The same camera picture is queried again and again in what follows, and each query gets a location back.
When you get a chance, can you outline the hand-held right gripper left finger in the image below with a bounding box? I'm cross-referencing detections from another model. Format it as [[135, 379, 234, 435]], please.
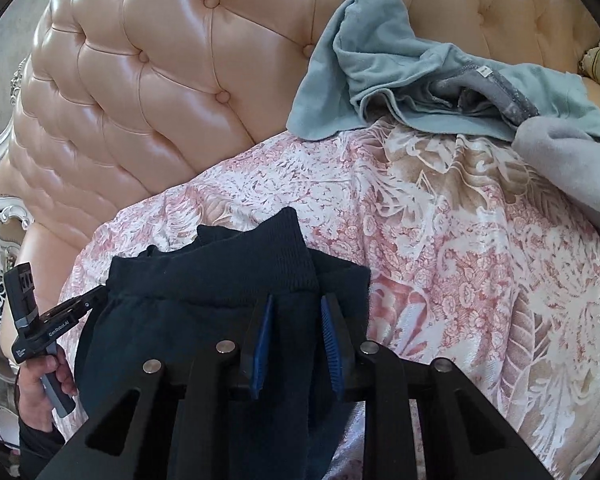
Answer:
[[35, 294, 276, 480]]

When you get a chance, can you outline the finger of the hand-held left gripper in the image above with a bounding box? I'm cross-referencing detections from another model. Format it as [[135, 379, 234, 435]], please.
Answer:
[[41, 287, 108, 322]]

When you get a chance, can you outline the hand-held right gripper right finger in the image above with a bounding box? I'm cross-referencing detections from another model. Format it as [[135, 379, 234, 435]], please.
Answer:
[[320, 292, 556, 480]]

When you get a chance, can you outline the navy sweatshirt with yellow letters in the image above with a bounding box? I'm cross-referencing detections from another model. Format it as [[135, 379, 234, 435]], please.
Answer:
[[72, 206, 372, 480]]

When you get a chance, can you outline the person's left forearm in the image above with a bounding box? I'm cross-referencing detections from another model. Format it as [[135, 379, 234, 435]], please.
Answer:
[[17, 419, 66, 478]]

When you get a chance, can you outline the person's left hand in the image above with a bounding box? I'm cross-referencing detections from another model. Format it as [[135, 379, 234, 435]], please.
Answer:
[[18, 342, 79, 432]]

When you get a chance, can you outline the pink floral sofa blanket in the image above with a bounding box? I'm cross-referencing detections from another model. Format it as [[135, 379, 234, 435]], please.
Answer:
[[55, 120, 600, 480]]

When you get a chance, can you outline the pink tufted leather sofa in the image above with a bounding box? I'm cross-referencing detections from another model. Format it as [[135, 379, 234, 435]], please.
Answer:
[[0, 0, 600, 361]]

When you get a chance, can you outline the light blue garment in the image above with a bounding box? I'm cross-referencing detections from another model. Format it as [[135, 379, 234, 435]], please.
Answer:
[[286, 0, 600, 153]]

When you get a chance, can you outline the grey garment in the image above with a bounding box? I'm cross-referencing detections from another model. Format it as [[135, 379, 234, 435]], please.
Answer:
[[511, 116, 600, 233]]

